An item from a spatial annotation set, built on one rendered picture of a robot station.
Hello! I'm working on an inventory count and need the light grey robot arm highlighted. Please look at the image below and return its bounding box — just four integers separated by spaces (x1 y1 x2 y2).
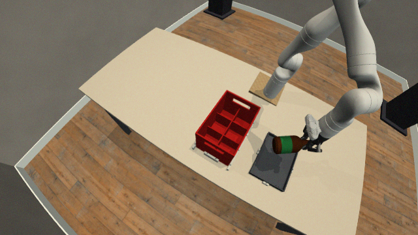
263 0 383 140

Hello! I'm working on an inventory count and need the red crate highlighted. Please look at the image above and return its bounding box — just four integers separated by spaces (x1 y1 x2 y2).
195 90 261 166

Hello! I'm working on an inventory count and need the brown bottle with green label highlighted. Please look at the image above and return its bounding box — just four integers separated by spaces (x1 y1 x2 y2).
272 135 309 154

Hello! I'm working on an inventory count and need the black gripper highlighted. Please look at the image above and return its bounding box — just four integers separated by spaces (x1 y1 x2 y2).
301 125 330 153

